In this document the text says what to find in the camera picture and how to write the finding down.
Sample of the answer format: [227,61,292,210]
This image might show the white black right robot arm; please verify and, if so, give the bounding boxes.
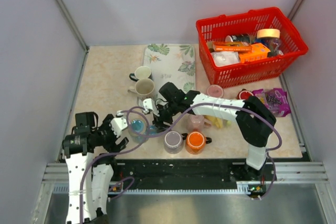
[144,82,276,180]

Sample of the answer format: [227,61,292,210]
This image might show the white plastic bag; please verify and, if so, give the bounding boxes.
[211,51,240,67]

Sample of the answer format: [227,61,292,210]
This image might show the lilac purple mug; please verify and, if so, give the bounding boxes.
[163,131,183,154]

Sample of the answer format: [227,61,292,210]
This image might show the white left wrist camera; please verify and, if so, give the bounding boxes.
[110,116,128,138]

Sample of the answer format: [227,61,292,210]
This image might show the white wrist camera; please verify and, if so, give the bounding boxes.
[143,98,155,114]
[110,116,128,138]

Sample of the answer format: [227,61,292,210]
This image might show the pale pink faceted mug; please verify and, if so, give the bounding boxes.
[187,114,212,132]

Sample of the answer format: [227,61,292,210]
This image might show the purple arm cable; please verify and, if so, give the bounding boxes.
[125,106,283,200]
[78,110,158,224]

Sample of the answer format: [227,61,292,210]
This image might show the floral white serving tray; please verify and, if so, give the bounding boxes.
[141,44,196,104]

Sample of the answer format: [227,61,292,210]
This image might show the light blue butterfly mug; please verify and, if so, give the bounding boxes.
[128,119,157,144]

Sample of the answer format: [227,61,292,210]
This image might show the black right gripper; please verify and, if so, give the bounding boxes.
[152,101,180,134]

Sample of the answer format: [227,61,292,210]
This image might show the aluminium rail frame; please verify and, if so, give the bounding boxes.
[31,162,336,224]

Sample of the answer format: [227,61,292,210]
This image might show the dark green mug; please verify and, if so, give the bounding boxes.
[129,66,153,82]

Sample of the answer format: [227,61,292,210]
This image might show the cream floral mug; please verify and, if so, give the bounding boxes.
[128,78,155,100]

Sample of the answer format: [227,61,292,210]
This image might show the orange rectangular box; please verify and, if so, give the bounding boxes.
[213,41,252,52]

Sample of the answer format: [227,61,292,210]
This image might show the clear plastic bottle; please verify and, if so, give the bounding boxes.
[264,38,284,58]

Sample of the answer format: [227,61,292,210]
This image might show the purple snack packet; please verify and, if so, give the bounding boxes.
[252,88,291,118]

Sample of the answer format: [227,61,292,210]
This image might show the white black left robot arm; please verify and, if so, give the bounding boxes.
[62,112,129,223]

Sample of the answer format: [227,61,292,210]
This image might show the orange mug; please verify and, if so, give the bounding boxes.
[185,131,212,155]

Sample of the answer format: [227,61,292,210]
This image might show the black printed can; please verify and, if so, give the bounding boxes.
[225,33,251,44]

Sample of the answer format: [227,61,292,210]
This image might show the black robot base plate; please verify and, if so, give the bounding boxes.
[112,158,274,190]

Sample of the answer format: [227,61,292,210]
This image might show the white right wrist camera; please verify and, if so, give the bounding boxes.
[143,98,155,114]

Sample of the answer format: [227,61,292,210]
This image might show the pink ghost pattern mug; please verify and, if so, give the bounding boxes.
[206,84,224,98]

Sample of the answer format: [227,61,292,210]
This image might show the masking tape roll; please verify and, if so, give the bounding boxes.
[256,28,280,39]

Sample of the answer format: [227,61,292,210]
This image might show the red plastic basket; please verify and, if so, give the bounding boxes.
[196,7,308,88]

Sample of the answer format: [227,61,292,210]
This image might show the orange snack box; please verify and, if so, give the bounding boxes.
[239,43,270,63]

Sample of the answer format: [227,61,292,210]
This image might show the red mug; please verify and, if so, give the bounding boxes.
[237,89,254,100]

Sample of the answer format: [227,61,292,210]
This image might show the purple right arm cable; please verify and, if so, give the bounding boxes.
[125,106,283,200]

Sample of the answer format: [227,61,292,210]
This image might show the yellow mug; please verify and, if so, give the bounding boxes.
[204,115,223,129]

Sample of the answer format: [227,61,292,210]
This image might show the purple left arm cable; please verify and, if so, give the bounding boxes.
[78,110,158,224]

